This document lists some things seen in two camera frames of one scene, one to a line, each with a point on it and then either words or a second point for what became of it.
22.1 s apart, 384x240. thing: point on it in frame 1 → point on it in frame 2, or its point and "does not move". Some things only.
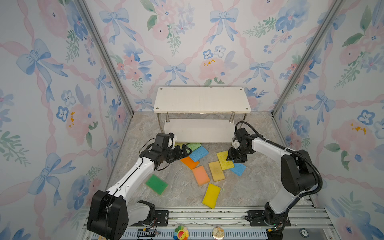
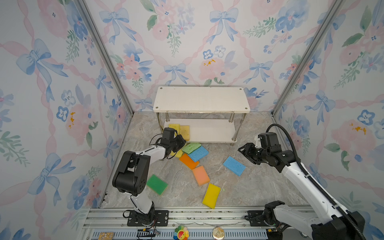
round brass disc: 218,233 does not move
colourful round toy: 181,233 does not move
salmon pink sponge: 201,176 does not move
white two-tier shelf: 202,114 does not move
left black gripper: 178,155 → 181,141
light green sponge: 193,146 does not move
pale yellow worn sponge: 216,171 → 184,131
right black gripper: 231,155 → 247,151
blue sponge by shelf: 198,153 does not move
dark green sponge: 157,185 does not move
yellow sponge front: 211,196 does not move
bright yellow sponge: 225,164 → 176,127
